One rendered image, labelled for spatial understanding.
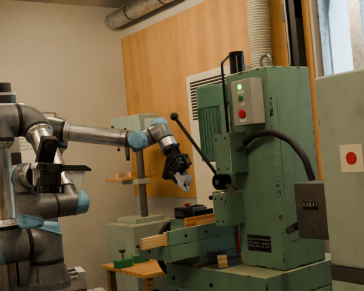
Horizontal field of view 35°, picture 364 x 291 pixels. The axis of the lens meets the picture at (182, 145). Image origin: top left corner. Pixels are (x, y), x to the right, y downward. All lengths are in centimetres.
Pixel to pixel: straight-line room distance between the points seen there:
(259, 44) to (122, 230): 185
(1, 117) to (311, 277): 121
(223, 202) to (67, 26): 368
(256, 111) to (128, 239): 274
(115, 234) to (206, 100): 261
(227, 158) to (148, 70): 328
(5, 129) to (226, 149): 77
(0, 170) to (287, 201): 98
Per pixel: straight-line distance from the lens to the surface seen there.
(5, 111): 200
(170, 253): 218
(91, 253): 546
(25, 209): 175
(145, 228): 457
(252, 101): 201
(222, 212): 212
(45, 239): 203
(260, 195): 210
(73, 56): 548
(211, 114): 232
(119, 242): 472
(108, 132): 246
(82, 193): 182
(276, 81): 207
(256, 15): 391
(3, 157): 199
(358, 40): 359
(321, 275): 220
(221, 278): 216
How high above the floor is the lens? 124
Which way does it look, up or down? 1 degrees up
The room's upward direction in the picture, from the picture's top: 5 degrees counter-clockwise
